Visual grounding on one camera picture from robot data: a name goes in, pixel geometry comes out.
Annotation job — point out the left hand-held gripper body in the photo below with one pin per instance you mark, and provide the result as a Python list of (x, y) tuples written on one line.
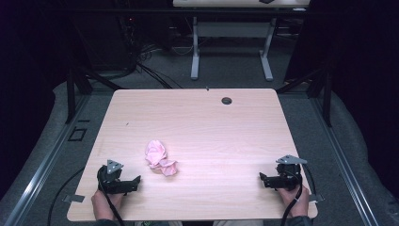
[(111, 185)]

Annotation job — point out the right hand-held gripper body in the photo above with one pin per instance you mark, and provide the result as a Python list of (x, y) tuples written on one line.
[(287, 180)]

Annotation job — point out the pink cloth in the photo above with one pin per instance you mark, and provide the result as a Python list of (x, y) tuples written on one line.
[(156, 155)]

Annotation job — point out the person's left hand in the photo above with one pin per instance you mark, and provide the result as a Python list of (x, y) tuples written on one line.
[(103, 205)]

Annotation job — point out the person's right hand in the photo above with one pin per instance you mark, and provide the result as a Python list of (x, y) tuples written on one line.
[(299, 204)]

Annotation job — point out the dark equipment cabinet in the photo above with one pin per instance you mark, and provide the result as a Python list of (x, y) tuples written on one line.
[(103, 44)]

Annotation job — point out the white-legged background desk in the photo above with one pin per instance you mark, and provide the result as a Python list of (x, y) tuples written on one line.
[(232, 29)]

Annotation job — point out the black object on background desk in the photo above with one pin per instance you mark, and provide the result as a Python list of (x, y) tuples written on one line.
[(266, 1)]

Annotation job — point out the grey metal floor rail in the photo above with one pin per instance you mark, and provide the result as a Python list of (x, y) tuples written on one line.
[(342, 163), (40, 174)]

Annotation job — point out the black metal frame stand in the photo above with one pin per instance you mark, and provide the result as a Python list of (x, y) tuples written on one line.
[(71, 94), (327, 97)]

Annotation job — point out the black horizontal frame bar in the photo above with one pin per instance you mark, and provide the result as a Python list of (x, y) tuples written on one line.
[(156, 11)]

